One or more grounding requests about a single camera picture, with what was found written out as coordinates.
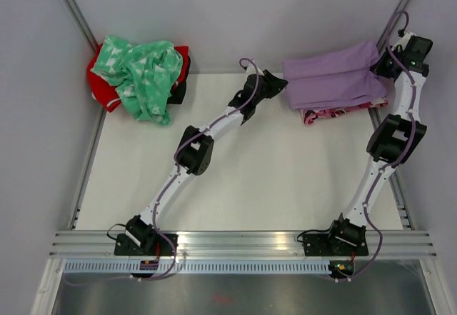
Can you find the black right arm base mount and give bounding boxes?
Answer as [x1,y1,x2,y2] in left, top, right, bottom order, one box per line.
[296,231,368,257]

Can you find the green tie-dye garment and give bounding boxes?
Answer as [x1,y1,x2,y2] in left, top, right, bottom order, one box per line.
[91,35,184,126]

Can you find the purple trousers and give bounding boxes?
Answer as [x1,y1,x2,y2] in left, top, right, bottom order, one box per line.
[283,40,386,110]

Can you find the aluminium frame post left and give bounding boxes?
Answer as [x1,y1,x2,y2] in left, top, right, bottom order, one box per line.
[63,0,98,52]

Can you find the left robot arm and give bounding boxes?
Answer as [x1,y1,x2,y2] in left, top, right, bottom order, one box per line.
[114,70,288,256]

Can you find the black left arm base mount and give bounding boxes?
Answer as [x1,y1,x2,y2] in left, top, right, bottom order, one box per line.
[106,224,179,256]

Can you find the black garment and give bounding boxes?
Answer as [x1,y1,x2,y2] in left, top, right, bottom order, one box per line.
[167,56,191,105]

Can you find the red garment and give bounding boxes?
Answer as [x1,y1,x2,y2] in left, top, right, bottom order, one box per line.
[86,44,190,113]

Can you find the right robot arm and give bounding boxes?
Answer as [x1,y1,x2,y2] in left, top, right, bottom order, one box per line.
[325,32,433,256]

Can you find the aluminium frame post right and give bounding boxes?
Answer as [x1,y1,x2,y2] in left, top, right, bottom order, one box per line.
[359,0,428,80]

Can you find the white slotted cable duct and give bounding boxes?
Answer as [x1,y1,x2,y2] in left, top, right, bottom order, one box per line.
[64,259,330,274]

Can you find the pink camouflage trousers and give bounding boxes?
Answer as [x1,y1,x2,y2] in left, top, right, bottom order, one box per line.
[301,97,388,126]

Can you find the aluminium frame post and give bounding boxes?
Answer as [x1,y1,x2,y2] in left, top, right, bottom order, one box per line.
[359,0,428,80]
[63,0,98,52]

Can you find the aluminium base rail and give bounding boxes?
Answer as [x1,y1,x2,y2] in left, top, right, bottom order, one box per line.
[49,231,437,260]

